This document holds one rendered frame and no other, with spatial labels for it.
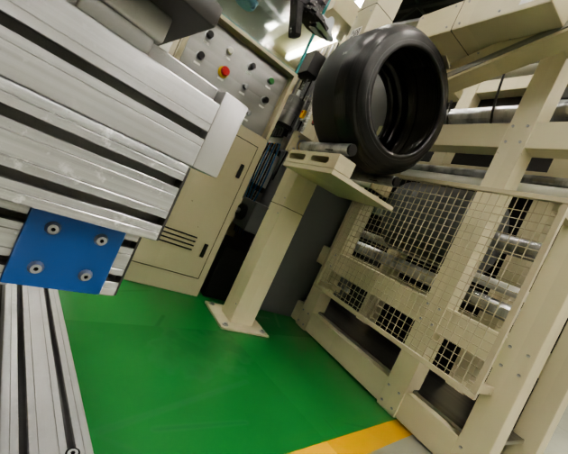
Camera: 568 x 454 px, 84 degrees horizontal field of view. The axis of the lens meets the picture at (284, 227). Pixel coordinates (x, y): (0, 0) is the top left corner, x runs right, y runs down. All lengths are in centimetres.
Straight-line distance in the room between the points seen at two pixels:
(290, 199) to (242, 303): 55
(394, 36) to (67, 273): 121
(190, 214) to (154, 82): 129
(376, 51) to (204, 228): 106
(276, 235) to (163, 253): 55
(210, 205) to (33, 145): 133
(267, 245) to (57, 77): 128
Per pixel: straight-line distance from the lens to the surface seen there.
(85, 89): 33
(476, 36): 181
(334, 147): 126
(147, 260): 163
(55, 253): 40
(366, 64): 125
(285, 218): 152
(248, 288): 155
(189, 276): 171
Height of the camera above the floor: 58
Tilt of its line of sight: 2 degrees down
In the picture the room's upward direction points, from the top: 25 degrees clockwise
